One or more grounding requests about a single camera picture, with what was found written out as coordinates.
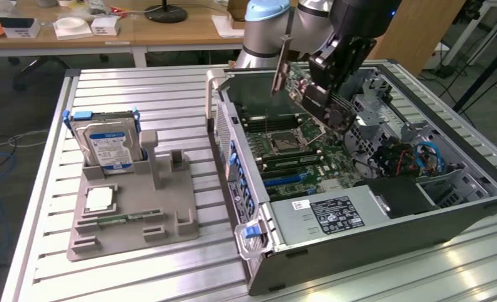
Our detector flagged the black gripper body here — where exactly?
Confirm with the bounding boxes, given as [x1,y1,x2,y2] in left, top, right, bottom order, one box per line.
[331,0,403,40]

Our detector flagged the green NVIDIA graphics card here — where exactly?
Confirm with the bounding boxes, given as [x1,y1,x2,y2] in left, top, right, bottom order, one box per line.
[271,35,359,133]

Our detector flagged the wooden cabinet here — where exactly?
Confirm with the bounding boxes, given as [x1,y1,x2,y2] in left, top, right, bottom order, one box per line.
[357,0,471,76]

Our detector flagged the perforated metal drive cage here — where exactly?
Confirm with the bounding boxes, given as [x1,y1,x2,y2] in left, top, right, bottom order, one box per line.
[343,92,404,154]

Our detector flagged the metal socket cover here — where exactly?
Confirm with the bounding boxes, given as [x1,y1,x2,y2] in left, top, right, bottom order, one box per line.
[297,118,329,141]

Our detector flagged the CPU socket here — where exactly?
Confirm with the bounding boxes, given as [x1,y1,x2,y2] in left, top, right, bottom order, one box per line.
[268,129,312,155]

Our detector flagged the green motherboard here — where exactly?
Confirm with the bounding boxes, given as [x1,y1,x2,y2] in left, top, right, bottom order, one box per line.
[236,105,375,202]

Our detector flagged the white paper sheets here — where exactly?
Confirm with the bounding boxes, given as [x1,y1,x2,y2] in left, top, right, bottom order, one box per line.
[212,14,246,39]

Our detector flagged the brown cardboard box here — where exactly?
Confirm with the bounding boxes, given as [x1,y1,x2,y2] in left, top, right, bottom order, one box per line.
[226,0,250,23]

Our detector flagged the installed RAM stick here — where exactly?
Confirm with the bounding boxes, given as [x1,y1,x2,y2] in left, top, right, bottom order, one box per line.
[264,153,324,169]

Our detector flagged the black stand pole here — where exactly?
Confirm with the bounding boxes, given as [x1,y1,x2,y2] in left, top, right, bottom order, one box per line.
[454,6,497,113]

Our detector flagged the graphics card expansion slot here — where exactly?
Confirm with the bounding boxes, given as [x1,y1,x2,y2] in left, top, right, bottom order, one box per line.
[264,173,313,187]

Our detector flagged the black round lamp base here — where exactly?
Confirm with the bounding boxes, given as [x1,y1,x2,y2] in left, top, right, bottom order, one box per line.
[144,0,189,23]

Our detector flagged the grey metal disk bay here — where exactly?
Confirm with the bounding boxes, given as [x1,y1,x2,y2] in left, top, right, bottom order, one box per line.
[415,168,487,210]

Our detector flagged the grey power supply unit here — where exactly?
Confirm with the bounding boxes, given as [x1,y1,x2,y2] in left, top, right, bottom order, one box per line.
[268,184,392,247]

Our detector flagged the blue case release latch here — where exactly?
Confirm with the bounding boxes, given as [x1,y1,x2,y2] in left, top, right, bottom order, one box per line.
[240,223,261,242]

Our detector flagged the small white labelled box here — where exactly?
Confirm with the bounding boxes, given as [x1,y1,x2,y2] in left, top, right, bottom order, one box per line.
[90,16,122,36]

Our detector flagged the hard disk in blue caddy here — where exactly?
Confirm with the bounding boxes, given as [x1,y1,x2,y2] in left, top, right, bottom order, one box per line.
[62,109,146,176]

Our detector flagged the black open PC case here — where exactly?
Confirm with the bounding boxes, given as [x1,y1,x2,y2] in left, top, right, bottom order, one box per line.
[206,59,497,297]

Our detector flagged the white round dish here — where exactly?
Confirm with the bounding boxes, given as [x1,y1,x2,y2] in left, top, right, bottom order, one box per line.
[54,17,96,41]

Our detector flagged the silver CPU chip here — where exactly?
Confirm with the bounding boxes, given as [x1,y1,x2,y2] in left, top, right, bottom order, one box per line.
[85,187,117,213]

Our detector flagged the green loose RAM stick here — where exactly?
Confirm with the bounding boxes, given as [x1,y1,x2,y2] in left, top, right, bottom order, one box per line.
[97,212,152,225]

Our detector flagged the wooden desk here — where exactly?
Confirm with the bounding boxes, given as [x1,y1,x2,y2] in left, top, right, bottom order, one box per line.
[0,0,364,69]

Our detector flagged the grey plastic parts rack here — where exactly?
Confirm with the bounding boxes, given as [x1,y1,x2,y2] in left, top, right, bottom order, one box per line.
[66,128,201,262]

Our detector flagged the black chair base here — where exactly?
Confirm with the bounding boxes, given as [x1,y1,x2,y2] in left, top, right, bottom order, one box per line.
[7,55,71,92]

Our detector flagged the white labelled box black top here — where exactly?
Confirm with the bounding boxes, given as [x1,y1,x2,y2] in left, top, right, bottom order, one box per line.
[0,17,43,39]

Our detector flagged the black red orange wire bundle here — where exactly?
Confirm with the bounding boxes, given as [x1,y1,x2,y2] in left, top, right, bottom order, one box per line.
[372,143,421,179]

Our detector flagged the blue data wire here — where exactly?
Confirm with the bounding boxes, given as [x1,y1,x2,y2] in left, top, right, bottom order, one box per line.
[415,142,446,177]

